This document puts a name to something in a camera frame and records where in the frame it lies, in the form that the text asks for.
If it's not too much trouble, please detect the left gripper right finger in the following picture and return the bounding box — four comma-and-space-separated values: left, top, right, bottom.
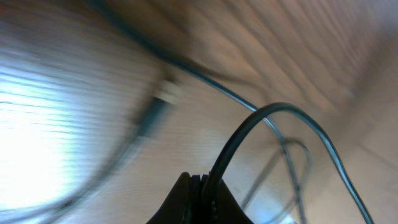
200, 175, 253, 224

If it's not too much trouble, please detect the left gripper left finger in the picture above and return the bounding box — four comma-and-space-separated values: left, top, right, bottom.
147, 172, 201, 224

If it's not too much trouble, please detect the black usb cable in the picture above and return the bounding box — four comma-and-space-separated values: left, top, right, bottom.
0, 0, 376, 224

